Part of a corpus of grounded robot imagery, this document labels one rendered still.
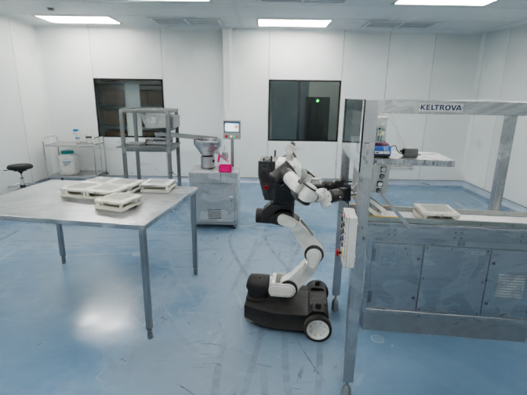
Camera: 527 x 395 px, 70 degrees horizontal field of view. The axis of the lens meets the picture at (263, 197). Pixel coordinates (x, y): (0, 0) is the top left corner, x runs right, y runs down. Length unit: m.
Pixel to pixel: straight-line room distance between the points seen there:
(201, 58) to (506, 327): 6.31
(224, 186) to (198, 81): 3.24
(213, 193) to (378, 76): 4.28
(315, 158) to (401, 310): 5.04
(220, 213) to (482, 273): 3.10
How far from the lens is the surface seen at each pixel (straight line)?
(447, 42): 8.29
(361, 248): 2.00
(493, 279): 3.15
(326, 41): 7.65
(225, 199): 4.87
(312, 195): 2.27
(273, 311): 2.91
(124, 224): 2.65
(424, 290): 3.04
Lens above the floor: 1.71
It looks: 15 degrees down
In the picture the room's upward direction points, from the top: 1 degrees clockwise
